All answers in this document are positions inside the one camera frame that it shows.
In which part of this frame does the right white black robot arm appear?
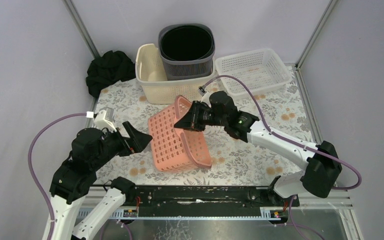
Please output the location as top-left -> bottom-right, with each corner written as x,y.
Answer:
174,91 -> 342,206

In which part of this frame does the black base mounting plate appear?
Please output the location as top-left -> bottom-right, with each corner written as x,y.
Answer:
123,185 -> 300,218

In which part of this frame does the cream perforated plastic basket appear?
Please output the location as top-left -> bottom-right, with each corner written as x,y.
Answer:
135,43 -> 217,105

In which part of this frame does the floral patterned table mat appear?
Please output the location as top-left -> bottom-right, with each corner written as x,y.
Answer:
95,79 -> 313,186

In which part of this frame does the grey slatted waste bin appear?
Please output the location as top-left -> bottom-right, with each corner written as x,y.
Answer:
158,23 -> 215,81

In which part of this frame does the black plastic bucket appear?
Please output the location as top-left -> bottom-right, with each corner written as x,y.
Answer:
158,23 -> 215,62

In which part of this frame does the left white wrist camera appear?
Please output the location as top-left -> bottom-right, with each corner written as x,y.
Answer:
93,107 -> 117,132

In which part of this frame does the pink perforated plastic basket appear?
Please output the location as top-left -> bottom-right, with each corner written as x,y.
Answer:
148,95 -> 213,173

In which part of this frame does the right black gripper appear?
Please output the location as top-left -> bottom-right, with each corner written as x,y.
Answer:
174,100 -> 227,132

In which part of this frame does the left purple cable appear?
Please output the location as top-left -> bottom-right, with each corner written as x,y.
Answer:
27,111 -> 95,240

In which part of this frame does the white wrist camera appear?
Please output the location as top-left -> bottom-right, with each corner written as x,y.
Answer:
198,86 -> 211,106
93,107 -> 117,132

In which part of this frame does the white perforated shallow tray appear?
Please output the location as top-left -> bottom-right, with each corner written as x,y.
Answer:
214,48 -> 293,96

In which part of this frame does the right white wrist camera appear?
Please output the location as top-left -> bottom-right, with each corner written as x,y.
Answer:
198,86 -> 211,106

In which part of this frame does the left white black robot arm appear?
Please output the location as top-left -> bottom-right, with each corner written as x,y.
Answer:
43,121 -> 153,240

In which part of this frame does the crumpled black cloth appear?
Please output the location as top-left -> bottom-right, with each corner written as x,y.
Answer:
85,50 -> 136,98

